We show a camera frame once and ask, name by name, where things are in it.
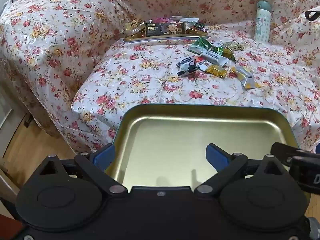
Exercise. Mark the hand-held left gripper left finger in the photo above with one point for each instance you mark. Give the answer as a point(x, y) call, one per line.
point(105, 157)

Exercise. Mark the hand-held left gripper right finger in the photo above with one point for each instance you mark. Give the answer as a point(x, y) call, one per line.
point(216, 156)

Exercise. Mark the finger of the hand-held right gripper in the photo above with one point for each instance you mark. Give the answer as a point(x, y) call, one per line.
point(282, 152)

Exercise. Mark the gold metal tray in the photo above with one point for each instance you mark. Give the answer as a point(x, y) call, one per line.
point(175, 140)

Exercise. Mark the white bar packet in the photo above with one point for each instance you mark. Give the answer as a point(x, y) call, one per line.
point(213, 55)

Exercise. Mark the gold tray with blue rim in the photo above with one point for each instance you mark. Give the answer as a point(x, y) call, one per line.
point(160, 38)

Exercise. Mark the silver and yellow packet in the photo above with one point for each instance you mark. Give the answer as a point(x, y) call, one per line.
point(247, 80)

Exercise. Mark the gold foil candy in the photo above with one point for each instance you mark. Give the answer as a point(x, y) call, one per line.
point(217, 71)

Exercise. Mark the floral sofa cover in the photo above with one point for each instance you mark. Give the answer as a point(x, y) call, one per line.
point(140, 80)

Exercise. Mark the black flat packet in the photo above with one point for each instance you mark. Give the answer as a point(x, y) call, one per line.
point(186, 73)

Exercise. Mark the orange and white packet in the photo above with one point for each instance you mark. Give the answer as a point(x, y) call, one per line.
point(203, 64)

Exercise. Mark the black and white packet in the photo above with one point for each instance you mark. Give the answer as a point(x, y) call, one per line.
point(186, 62)

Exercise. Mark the yellow green foil candy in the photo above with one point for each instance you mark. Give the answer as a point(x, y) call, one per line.
point(229, 54)

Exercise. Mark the white cabinet door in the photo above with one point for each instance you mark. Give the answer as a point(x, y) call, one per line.
point(7, 120)

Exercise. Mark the small white packet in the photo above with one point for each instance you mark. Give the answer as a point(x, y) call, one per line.
point(193, 49)

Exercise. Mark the gold patterned packet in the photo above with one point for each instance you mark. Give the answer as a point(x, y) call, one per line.
point(233, 45)

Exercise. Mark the white cartoon print bottle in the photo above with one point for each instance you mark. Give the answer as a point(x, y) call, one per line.
point(262, 22)

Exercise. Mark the black cracker packet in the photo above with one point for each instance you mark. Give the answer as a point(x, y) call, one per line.
point(165, 28)

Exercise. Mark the pile of assorted snack packets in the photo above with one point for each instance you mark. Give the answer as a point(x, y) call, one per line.
point(175, 21)

